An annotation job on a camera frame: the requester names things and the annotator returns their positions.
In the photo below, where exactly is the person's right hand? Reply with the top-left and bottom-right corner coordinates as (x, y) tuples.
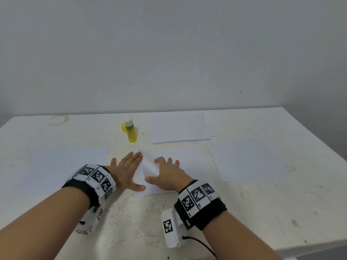
(143, 156), (195, 194)

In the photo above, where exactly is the black marker wristband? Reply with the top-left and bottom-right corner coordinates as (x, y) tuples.
(173, 178), (229, 232)
(61, 163), (118, 210)

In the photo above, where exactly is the glued white paper sheet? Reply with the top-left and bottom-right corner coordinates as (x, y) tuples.
(147, 110), (213, 145)
(132, 146), (210, 196)

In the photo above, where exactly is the person's left hand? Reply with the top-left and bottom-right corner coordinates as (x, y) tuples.
(105, 151), (147, 193)

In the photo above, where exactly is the yellow glue stick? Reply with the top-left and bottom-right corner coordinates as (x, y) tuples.
(124, 118), (139, 143)

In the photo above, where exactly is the stack of white paper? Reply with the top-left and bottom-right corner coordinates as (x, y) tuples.
(207, 138), (295, 183)
(18, 147), (110, 196)

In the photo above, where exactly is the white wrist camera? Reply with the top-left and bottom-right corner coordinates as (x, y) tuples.
(75, 205), (105, 235)
(160, 207), (189, 250)

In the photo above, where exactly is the person's left forearm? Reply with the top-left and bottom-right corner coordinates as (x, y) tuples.
(0, 187), (91, 260)

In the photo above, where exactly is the person's right forearm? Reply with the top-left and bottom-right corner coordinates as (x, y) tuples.
(202, 212), (283, 260)

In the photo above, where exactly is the black cable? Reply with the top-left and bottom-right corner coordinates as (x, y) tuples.
(181, 234), (219, 260)

